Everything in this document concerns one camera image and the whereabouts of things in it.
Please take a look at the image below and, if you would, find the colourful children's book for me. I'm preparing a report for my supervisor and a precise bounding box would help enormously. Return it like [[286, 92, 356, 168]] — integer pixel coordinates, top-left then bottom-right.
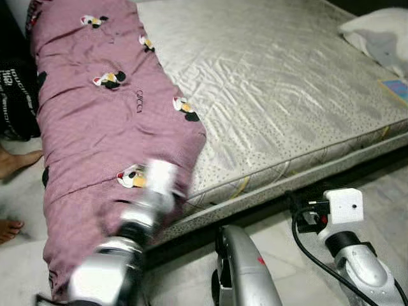
[[377, 78, 408, 106]]

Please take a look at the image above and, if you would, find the cream pillow with green tree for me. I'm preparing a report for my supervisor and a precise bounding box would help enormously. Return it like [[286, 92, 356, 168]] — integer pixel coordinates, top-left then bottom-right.
[[338, 8, 408, 81]]

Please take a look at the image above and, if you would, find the mauve cartoon print blanket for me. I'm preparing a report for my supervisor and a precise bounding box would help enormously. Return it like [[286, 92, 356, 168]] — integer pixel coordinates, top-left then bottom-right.
[[29, 0, 208, 302]]

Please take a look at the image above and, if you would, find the black bed base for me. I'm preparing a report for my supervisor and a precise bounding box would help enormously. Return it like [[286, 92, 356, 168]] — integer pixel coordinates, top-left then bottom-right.
[[153, 143, 408, 257]]

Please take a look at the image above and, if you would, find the grey right robot leg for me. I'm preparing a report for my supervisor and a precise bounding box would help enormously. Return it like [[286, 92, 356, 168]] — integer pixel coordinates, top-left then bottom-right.
[[214, 224, 282, 306]]

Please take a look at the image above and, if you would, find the grey quilted mattress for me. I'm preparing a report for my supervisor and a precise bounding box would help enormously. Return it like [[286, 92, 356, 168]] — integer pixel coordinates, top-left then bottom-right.
[[134, 0, 408, 244]]

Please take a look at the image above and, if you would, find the black tufted headboard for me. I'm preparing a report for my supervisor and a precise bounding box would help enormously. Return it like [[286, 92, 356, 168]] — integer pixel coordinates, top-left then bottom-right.
[[341, 0, 408, 17]]

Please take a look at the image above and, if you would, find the person in grey shorts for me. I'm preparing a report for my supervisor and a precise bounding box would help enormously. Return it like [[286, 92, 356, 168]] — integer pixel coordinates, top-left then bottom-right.
[[0, 148, 44, 245]]

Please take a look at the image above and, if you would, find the black bag with white print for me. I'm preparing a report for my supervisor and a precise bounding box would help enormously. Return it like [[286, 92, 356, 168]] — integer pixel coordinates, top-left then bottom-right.
[[0, 48, 43, 142]]

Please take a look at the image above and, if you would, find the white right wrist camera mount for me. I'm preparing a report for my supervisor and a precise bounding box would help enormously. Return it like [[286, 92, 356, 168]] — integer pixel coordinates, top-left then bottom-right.
[[322, 188, 365, 240]]

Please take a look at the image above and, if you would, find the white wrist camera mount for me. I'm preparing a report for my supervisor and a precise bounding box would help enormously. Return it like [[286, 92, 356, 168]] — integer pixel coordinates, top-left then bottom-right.
[[143, 159, 186, 206], [322, 188, 365, 240]]

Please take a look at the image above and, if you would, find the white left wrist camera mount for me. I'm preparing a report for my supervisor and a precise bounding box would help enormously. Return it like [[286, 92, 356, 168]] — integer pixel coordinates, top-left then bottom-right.
[[143, 159, 186, 206]]

